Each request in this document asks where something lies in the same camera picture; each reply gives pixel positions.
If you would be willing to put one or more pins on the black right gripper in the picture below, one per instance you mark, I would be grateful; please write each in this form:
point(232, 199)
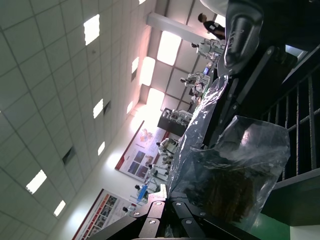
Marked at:
point(242, 32)

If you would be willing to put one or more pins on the white humanoid robot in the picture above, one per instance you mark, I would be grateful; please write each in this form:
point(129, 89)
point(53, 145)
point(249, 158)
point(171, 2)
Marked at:
point(167, 146)
point(205, 48)
point(141, 192)
point(195, 82)
point(156, 170)

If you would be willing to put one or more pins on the clear shiny antistatic bag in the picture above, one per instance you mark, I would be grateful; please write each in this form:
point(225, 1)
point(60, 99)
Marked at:
point(270, 140)

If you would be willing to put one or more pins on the red bordered wall poster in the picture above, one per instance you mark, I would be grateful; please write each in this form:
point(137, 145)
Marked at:
point(100, 215)
point(142, 152)

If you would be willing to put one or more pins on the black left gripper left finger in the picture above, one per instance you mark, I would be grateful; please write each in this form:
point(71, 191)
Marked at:
point(147, 220)

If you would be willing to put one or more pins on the person in black shirt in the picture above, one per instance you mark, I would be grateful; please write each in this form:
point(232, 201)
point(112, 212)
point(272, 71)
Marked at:
point(212, 26)

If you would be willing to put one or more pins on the black slotted plastic container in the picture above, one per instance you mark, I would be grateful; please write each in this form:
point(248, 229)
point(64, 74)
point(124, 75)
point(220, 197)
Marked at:
point(300, 195)

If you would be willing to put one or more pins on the black graphics card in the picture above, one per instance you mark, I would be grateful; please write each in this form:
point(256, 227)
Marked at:
point(225, 190)

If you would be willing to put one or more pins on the rectangular ceiling light panel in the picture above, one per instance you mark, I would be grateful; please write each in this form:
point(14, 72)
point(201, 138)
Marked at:
point(98, 108)
point(101, 148)
point(135, 64)
point(36, 181)
point(59, 208)
point(91, 29)

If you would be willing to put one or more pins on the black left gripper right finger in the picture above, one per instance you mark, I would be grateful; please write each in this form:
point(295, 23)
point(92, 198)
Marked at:
point(192, 225)

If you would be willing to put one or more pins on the black equipment cabinet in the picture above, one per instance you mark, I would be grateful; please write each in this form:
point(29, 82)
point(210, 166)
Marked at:
point(172, 125)

